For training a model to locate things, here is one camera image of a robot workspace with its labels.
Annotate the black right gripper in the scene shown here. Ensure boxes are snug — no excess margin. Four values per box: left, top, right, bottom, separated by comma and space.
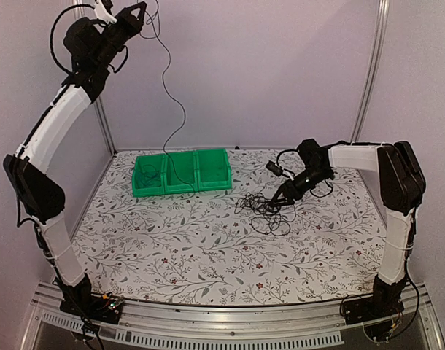
268, 166, 330, 209

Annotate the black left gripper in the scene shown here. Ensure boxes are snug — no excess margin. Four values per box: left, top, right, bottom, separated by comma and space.
93, 1, 146, 66

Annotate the long black cable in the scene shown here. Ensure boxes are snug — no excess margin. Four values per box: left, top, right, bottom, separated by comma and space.
140, 0, 194, 185

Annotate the thin dark cable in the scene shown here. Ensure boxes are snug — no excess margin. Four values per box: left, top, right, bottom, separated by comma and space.
136, 163, 163, 190

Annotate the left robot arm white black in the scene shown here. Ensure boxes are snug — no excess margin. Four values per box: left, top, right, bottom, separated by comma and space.
3, 1, 147, 316

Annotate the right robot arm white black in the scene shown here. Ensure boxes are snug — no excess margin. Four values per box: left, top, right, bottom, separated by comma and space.
268, 139, 426, 287

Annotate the floral patterned table mat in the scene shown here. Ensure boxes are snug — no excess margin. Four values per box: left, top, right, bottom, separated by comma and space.
73, 149, 386, 306

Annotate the green three-compartment plastic bin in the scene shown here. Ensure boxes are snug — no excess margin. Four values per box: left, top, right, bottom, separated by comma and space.
132, 149, 232, 198

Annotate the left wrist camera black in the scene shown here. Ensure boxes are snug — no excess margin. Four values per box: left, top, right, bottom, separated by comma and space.
94, 0, 113, 12

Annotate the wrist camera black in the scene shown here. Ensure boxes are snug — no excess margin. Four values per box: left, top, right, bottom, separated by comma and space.
266, 161, 285, 177
94, 0, 113, 12

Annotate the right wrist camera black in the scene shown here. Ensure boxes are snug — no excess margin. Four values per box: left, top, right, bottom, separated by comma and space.
266, 161, 285, 177

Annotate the left aluminium frame post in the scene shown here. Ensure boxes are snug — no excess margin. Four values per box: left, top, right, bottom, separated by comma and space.
71, 0, 117, 157

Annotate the front aluminium rail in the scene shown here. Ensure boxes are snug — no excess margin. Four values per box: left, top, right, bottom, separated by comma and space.
20, 282, 445, 349

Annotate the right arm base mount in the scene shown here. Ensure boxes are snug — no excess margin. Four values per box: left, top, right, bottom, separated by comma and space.
339, 276, 406, 342

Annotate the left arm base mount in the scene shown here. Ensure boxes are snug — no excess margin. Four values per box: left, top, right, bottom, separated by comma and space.
54, 275, 123, 324

